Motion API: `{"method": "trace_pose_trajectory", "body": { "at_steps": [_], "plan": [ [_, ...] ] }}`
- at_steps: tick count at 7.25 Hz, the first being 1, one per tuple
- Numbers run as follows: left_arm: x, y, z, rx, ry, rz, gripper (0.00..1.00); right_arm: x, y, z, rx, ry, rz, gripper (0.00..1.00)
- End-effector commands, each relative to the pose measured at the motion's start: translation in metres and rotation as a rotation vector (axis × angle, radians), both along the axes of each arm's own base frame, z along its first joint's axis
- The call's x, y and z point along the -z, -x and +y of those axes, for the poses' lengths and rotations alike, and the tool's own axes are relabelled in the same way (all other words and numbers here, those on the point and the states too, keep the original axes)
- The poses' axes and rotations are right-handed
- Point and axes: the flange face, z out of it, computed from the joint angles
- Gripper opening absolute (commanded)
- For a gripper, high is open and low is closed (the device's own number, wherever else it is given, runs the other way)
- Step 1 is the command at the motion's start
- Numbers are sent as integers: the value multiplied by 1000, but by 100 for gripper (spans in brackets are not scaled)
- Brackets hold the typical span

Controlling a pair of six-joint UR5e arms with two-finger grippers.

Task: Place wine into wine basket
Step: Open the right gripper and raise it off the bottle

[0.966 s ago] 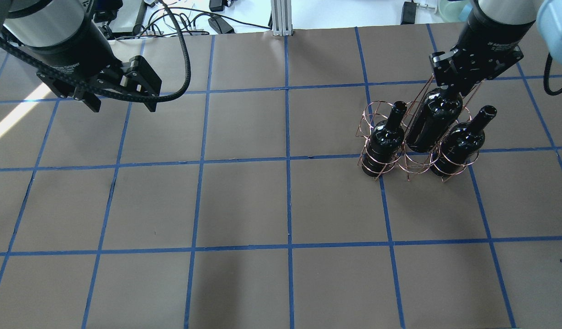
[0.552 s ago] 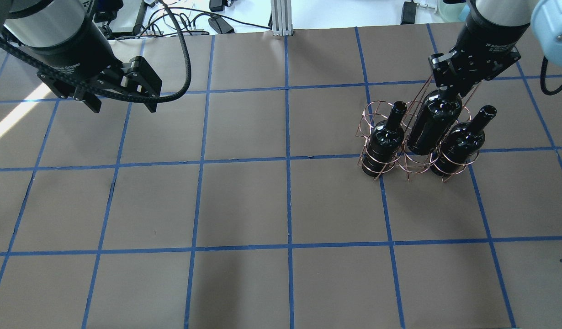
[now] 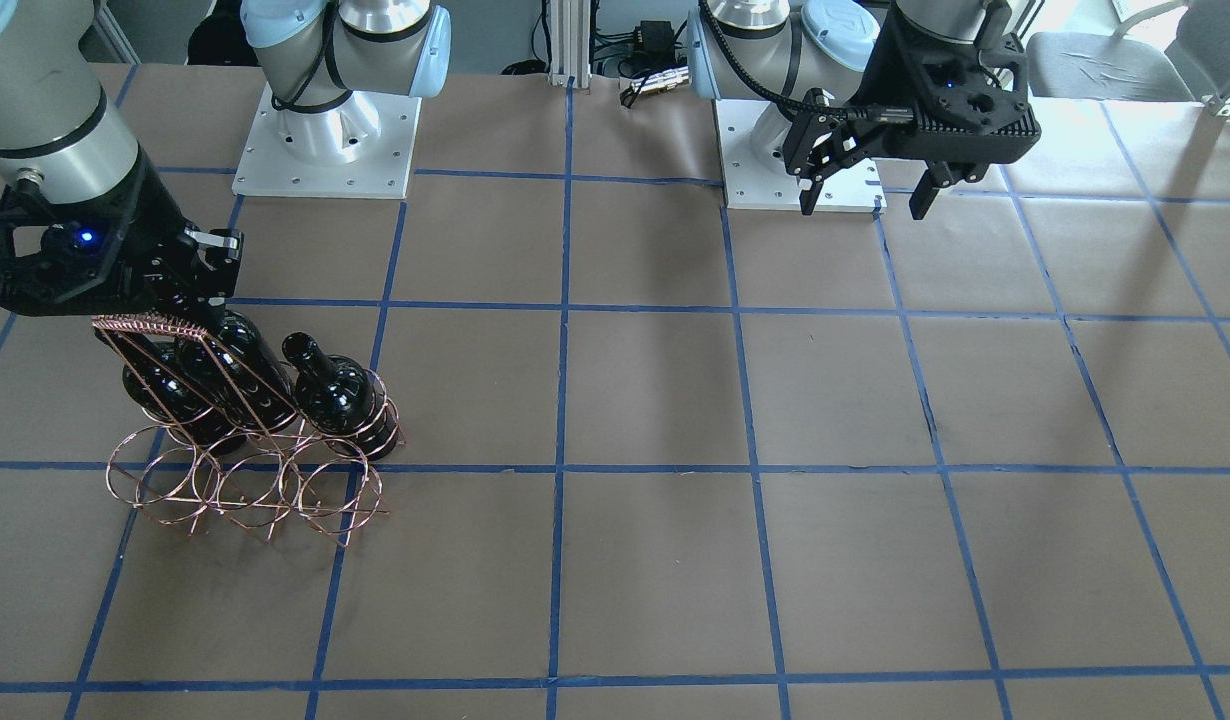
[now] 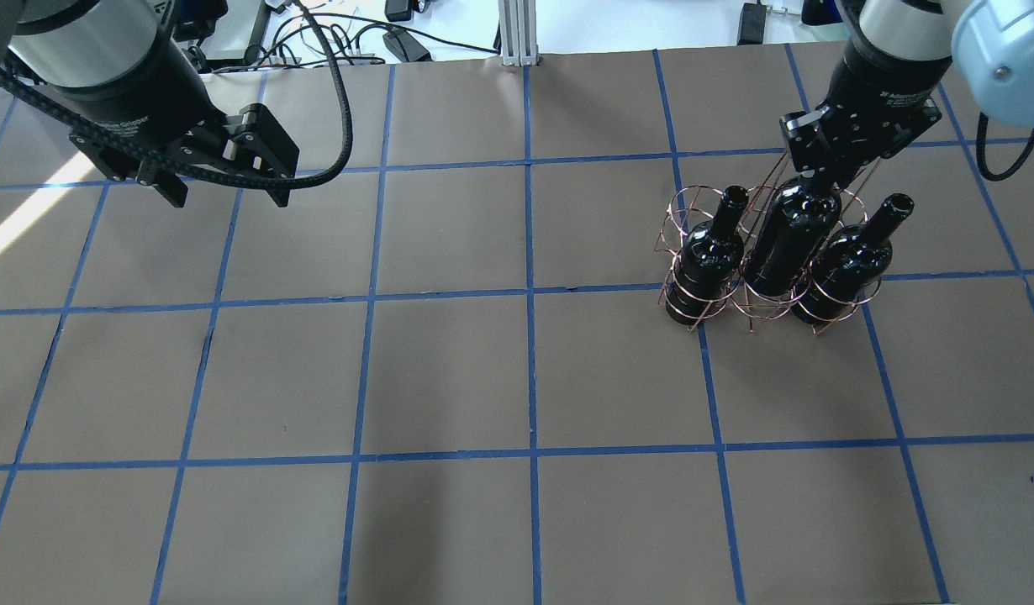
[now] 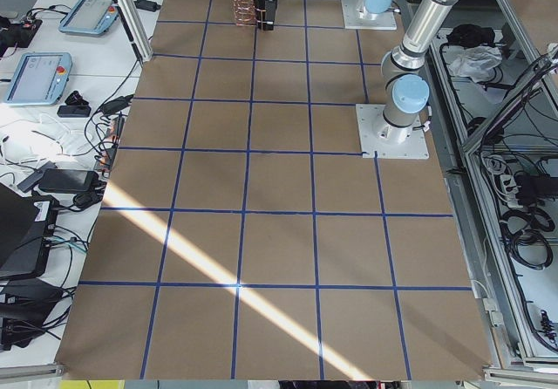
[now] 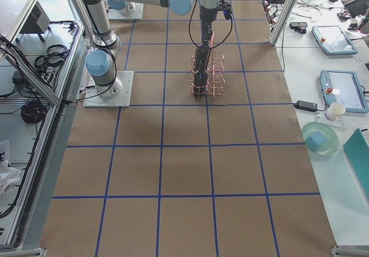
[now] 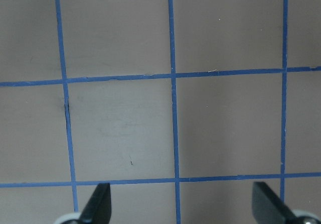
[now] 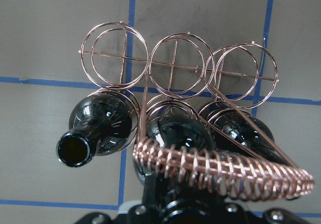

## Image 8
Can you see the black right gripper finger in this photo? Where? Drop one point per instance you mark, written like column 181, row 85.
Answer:
column 149, row 191

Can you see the black wine bottle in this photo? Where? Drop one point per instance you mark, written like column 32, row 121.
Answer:
column 177, row 151

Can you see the black wine bottle left slot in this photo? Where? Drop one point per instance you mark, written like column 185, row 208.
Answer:
column 101, row 124

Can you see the black wine bottle slot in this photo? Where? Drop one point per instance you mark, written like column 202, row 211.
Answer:
column 101, row 124
column 231, row 123

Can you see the black wine bottle right slot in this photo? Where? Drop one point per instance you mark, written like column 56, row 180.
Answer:
column 231, row 123

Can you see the copper wire wine basket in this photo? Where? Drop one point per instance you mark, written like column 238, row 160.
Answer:
column 176, row 78

